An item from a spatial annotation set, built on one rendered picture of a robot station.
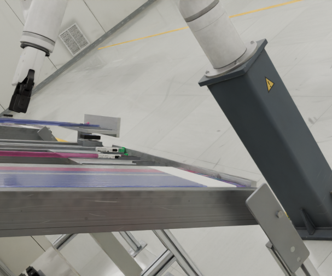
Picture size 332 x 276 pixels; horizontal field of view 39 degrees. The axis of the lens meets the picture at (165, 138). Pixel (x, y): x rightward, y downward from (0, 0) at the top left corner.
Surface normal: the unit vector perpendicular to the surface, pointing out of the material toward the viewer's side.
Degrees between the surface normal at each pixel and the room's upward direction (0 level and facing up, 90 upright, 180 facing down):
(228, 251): 0
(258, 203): 90
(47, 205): 90
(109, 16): 90
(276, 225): 90
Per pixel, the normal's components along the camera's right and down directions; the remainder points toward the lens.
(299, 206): -0.50, 0.63
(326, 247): -0.54, -0.76
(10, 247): 0.47, 0.08
